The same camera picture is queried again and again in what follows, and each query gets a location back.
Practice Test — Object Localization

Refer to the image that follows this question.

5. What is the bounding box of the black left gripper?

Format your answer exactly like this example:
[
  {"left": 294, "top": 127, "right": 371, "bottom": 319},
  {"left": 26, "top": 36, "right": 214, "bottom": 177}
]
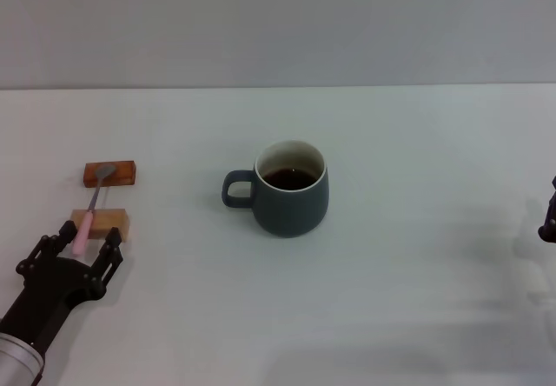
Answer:
[{"left": 0, "top": 219, "right": 125, "bottom": 355}]

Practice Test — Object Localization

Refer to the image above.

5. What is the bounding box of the pink handled metal spoon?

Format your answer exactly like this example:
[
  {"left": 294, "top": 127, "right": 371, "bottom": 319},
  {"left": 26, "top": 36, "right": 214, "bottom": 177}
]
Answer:
[{"left": 71, "top": 164, "right": 116, "bottom": 256}]

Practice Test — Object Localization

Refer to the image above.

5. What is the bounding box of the dark coffee liquid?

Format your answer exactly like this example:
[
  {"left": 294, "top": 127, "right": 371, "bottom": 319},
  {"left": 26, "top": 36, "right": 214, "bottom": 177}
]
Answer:
[{"left": 262, "top": 167, "right": 321, "bottom": 192}]

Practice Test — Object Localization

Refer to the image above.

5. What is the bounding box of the grey ceramic cup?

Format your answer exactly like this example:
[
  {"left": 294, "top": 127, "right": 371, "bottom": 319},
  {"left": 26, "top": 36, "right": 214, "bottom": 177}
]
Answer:
[{"left": 222, "top": 139, "right": 330, "bottom": 238}]

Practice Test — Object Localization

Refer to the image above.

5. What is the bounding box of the light wooden block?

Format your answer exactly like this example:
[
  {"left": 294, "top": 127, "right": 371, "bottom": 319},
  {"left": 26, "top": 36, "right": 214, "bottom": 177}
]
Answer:
[{"left": 70, "top": 207, "right": 131, "bottom": 243}]

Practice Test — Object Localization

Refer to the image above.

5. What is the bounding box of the reddish brown wooden block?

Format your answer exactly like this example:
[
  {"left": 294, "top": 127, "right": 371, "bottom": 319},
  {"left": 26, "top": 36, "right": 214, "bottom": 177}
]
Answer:
[{"left": 83, "top": 161, "right": 141, "bottom": 188}]

